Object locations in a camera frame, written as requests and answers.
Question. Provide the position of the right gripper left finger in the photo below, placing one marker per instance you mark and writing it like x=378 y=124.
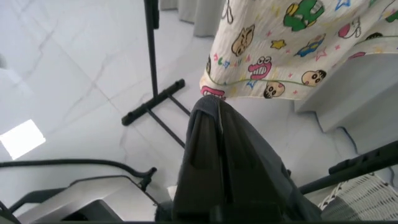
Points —
x=199 y=186

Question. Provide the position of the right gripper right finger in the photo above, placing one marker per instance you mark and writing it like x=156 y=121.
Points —
x=245 y=186

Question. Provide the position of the dark teal garment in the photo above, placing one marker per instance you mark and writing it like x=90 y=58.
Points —
x=295 y=202

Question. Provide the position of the cream printed shorts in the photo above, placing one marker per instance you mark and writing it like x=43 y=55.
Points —
x=280 y=62

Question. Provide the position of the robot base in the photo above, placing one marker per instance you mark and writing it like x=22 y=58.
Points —
x=93 y=193

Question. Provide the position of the white laundry basket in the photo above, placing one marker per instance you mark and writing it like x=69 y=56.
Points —
x=363 y=199

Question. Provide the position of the black clothes rack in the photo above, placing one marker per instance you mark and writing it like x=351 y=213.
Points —
x=151 y=46

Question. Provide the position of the white curtain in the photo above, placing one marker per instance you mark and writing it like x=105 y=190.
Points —
x=357 y=87

